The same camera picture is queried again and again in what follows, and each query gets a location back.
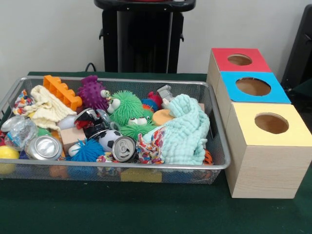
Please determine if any cream knitted cloth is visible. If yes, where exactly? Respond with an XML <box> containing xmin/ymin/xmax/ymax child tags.
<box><xmin>30</xmin><ymin>85</ymin><xmax>78</xmax><ymax>130</ymax></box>

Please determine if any black flat panel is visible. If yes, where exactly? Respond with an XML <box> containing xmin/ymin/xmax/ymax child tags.
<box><xmin>280</xmin><ymin>4</ymin><xmax>312</xmax><ymax>85</ymax></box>

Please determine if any mint green cloth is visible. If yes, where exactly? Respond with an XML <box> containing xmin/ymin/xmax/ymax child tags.
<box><xmin>142</xmin><ymin>94</ymin><xmax>211</xmax><ymax>166</ymax></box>

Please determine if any yellow ball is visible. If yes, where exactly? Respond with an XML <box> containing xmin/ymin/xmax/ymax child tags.
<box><xmin>0</xmin><ymin>145</ymin><xmax>20</xmax><ymax>174</ymax></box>

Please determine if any dark green table cloth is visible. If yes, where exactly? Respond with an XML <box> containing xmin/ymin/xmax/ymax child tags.
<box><xmin>290</xmin><ymin>79</ymin><xmax>312</xmax><ymax>98</ymax></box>
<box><xmin>0</xmin><ymin>71</ymin><xmax>312</xmax><ymax>234</ymax></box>

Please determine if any purple spiky toy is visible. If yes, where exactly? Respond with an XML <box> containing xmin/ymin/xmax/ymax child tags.
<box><xmin>77</xmin><ymin>75</ymin><xmax>113</xmax><ymax>110</ymax></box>

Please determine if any wooden box with three holes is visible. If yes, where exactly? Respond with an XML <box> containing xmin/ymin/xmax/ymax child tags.
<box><xmin>206</xmin><ymin>48</ymin><xmax>312</xmax><ymax>199</ymax></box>

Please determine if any green fuzzy toy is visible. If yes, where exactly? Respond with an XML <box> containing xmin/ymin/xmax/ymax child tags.
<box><xmin>111</xmin><ymin>90</ymin><xmax>145</xmax><ymax>125</ymax></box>

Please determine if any blue fuzzy toy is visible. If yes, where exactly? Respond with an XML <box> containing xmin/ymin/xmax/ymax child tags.
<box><xmin>68</xmin><ymin>138</ymin><xmax>105</xmax><ymax>162</ymax></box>

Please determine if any small soccer ball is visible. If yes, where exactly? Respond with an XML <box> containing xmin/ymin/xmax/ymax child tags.
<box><xmin>98</xmin><ymin>130</ymin><xmax>124</xmax><ymax>153</ymax></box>

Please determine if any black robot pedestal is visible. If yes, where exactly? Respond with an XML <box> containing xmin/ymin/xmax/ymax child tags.
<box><xmin>94</xmin><ymin>0</ymin><xmax>197</xmax><ymax>74</ymax></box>

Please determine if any silver drink can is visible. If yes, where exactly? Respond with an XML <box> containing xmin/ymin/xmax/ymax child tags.
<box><xmin>25</xmin><ymin>135</ymin><xmax>63</xmax><ymax>160</ymax></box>
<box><xmin>111</xmin><ymin>136</ymin><xmax>137</xmax><ymax>163</ymax></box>

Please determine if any orange toy building block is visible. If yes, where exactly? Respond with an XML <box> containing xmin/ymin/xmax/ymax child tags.
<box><xmin>43</xmin><ymin>75</ymin><xmax>83</xmax><ymax>110</ymax></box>

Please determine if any shallow wire mesh bin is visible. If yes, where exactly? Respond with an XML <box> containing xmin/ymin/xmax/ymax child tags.
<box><xmin>0</xmin><ymin>76</ymin><xmax>232</xmax><ymax>185</ymax></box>

